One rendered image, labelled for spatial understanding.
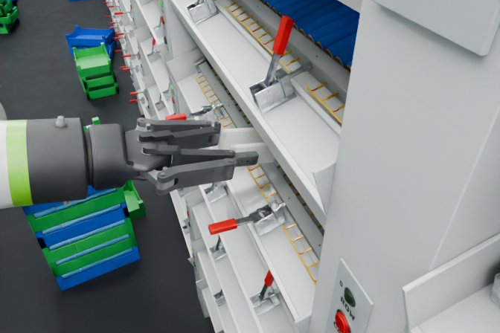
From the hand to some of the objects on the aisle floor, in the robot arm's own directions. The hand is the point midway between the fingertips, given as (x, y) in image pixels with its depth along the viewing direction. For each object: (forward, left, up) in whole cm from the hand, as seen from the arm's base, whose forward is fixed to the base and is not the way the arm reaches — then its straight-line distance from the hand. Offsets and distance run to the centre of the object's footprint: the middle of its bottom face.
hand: (250, 145), depth 55 cm
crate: (-55, +82, -108) cm, 146 cm away
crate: (-54, +58, -106) cm, 133 cm away
